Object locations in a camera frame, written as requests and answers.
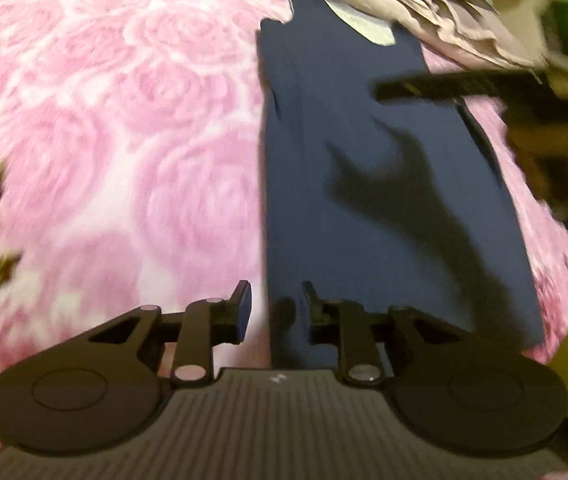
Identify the pink rose blanket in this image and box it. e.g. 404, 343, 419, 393
0, 0, 568, 461

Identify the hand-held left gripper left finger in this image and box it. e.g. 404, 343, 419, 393
86, 281, 253, 388

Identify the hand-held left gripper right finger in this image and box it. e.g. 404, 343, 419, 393
301, 281, 464, 387

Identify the pale pink folded quilt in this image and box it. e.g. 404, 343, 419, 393
284, 0, 552, 68

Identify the navy blue garment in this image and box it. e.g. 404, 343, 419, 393
256, 0, 547, 368

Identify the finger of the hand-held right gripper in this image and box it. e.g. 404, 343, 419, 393
375, 70, 549, 103

